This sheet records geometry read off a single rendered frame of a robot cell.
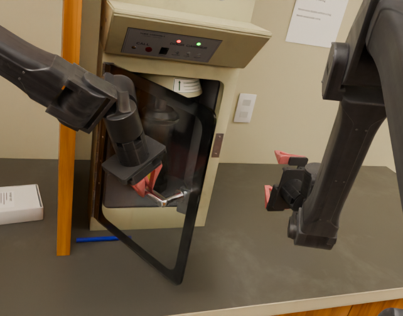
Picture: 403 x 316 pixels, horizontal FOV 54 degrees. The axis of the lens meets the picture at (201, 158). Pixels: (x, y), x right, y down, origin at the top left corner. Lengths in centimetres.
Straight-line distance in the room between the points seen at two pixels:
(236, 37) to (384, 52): 47
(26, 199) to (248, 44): 69
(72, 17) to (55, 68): 20
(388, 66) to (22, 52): 45
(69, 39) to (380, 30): 54
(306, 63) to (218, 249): 82
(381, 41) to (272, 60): 110
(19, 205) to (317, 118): 116
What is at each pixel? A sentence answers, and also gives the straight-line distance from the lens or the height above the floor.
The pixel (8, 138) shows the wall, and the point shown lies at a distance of 142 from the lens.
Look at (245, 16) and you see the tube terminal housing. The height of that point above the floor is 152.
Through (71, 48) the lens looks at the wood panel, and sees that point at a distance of 78.
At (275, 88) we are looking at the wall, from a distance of 154.
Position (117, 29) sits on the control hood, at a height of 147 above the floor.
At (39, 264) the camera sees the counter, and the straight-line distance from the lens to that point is 99.
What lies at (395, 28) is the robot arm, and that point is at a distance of 40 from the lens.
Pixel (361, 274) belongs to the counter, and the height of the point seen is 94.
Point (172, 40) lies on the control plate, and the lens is 81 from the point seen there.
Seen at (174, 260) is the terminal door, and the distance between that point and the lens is 84.
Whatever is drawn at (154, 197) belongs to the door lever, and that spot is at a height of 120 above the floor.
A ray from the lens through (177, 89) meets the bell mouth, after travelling 95.
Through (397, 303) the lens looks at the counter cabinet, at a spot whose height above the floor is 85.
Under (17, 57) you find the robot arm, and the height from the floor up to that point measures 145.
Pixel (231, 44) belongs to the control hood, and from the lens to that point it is 84.
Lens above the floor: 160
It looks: 25 degrees down
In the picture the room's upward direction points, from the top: 12 degrees clockwise
